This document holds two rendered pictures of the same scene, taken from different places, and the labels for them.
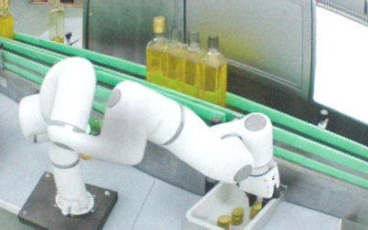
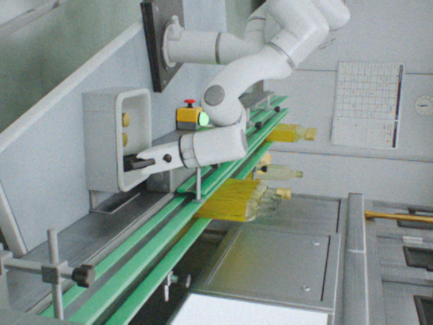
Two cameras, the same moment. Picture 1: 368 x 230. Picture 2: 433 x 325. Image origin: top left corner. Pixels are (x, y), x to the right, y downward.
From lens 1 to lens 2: 98 cm
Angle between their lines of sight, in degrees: 41
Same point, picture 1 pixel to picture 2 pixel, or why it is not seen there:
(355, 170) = (114, 272)
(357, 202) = not seen: hidden behind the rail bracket
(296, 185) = (111, 219)
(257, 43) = (254, 264)
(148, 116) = (305, 25)
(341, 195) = (77, 251)
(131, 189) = (153, 111)
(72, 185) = (196, 39)
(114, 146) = not seen: outside the picture
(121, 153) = not seen: outside the picture
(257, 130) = (240, 133)
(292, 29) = (282, 290)
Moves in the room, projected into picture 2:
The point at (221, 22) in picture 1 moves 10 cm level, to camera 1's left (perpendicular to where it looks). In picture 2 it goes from (274, 248) to (279, 220)
